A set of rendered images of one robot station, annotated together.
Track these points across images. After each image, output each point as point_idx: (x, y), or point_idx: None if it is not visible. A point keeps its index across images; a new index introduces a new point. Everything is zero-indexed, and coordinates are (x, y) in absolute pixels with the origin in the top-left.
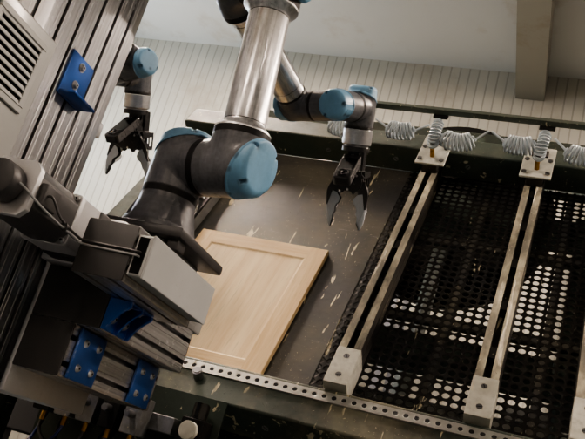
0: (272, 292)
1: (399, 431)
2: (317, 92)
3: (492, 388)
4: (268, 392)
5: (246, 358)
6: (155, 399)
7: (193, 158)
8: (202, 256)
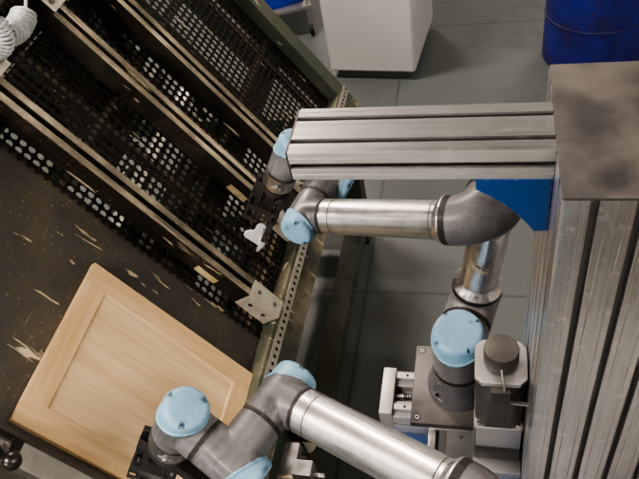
0: (152, 341)
1: (304, 280)
2: (330, 191)
3: None
4: (278, 363)
5: (232, 380)
6: (275, 465)
7: (491, 328)
8: None
